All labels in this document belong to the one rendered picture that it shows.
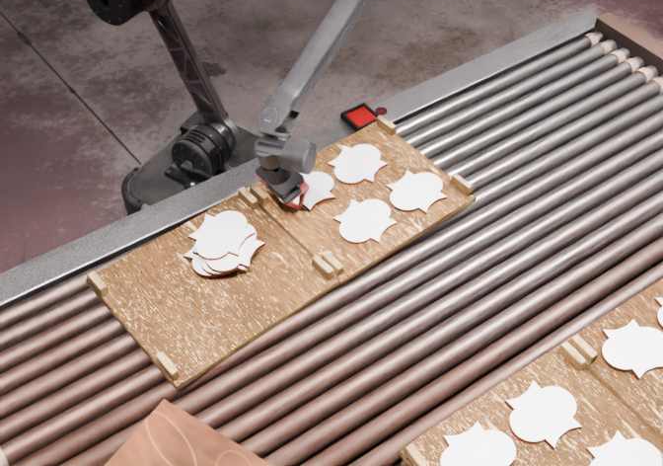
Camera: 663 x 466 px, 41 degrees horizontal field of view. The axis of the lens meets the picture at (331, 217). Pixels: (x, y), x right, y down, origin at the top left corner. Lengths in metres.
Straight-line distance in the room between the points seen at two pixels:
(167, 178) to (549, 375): 1.75
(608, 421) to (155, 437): 0.83
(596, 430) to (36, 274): 1.19
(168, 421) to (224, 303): 0.36
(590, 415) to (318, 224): 0.71
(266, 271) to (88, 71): 2.34
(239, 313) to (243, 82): 2.19
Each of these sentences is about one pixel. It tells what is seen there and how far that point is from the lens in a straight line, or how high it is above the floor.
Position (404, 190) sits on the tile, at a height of 0.94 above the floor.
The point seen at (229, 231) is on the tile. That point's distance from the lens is 1.91.
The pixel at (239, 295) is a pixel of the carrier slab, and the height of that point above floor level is 0.94.
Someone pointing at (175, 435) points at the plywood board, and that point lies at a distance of 1.56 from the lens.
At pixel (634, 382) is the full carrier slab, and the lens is 1.82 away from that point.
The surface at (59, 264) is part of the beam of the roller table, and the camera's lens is 2.01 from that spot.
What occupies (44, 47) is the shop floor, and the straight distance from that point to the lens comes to 4.28.
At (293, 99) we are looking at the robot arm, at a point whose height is 1.23.
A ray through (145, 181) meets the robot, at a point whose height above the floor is 0.24.
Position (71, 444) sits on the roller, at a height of 0.92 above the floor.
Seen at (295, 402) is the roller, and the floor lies 0.91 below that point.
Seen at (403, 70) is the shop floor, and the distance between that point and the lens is 3.97.
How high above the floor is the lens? 2.38
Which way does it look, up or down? 47 degrees down
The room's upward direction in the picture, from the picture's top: 1 degrees clockwise
